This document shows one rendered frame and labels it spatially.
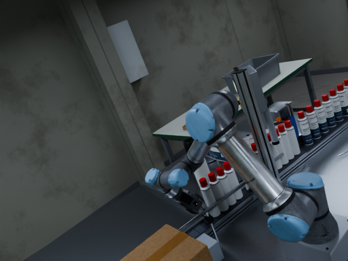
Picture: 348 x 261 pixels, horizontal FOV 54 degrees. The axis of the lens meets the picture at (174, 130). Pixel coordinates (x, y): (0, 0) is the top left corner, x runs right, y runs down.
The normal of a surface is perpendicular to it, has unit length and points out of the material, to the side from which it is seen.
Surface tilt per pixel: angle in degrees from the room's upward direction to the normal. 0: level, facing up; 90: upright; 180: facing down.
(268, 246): 0
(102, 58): 90
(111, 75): 90
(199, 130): 83
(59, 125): 90
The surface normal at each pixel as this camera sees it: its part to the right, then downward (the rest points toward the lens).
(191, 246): -0.35, -0.88
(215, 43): 0.61, 0.04
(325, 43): -0.71, 0.47
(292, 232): -0.51, 0.56
